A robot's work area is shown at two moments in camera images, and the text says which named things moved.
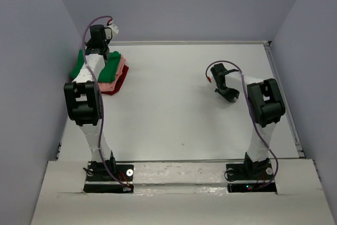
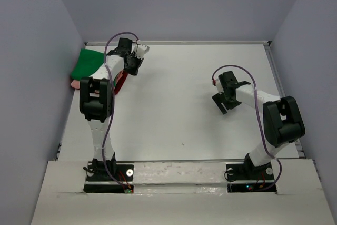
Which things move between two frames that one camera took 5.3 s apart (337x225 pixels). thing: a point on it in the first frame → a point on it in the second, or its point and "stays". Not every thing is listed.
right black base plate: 253,177 stays
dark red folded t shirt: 120,82 stays
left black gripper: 107,41 → 134,72
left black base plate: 99,180 stays
